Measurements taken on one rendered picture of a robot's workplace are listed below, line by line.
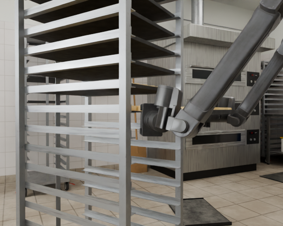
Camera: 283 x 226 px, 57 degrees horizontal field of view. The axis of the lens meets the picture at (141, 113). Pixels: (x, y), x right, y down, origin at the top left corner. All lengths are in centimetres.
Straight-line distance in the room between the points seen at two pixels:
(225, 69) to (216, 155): 324
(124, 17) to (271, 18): 46
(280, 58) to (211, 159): 277
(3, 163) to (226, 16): 459
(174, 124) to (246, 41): 26
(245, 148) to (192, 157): 100
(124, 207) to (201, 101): 47
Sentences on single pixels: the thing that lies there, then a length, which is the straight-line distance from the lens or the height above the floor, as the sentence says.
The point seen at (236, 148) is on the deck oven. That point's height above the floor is 39.
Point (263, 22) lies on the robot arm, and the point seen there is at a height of 116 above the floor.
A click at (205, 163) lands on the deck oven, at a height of 21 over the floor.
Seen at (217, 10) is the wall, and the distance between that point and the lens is 553.
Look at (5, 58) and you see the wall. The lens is 388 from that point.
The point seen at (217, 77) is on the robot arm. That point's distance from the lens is 68.
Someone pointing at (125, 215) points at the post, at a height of 60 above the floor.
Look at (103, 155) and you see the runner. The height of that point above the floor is 79.
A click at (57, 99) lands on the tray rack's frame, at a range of 149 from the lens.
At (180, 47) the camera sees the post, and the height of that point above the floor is 126.
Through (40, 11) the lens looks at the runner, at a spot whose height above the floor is 140.
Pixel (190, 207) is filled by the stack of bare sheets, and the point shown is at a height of 2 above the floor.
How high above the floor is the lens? 96
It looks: 1 degrees down
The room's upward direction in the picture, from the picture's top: straight up
